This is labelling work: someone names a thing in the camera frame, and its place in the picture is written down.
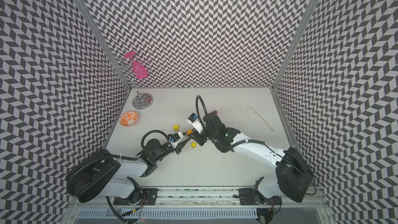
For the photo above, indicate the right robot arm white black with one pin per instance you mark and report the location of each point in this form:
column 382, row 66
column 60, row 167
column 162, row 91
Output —
column 292, row 175

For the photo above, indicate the orange patterned ceramic bowl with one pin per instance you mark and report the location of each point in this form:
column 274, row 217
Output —
column 129, row 119

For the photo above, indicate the aluminium corner post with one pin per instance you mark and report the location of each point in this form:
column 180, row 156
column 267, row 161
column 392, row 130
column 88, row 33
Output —
column 295, row 42
column 86, row 14

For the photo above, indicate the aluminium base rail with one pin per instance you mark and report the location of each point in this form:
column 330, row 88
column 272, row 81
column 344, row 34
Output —
column 223, row 197

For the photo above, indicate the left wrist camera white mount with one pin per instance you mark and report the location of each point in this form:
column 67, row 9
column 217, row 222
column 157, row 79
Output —
column 175, row 138

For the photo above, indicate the aluminium corner post left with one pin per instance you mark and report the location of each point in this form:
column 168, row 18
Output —
column 86, row 14

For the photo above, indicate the pink plastic wine glass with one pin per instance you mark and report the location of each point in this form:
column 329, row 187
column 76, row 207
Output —
column 138, row 68

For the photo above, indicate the aluminium corner post right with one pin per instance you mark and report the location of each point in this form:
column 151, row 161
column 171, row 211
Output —
column 295, row 42

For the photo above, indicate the chrome glass holder stand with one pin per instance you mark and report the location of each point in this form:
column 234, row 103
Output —
column 141, row 101

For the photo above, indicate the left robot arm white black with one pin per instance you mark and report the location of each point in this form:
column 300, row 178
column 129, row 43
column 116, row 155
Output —
column 106, row 175

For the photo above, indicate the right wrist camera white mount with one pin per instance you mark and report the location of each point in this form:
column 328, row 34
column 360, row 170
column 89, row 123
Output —
column 194, row 121

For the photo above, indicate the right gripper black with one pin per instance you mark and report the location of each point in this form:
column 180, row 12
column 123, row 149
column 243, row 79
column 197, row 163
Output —
column 197, row 137

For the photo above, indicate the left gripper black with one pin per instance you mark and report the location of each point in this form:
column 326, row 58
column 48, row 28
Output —
column 178, row 149

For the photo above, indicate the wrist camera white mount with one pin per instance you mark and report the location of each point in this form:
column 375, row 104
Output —
column 194, row 121
column 175, row 138

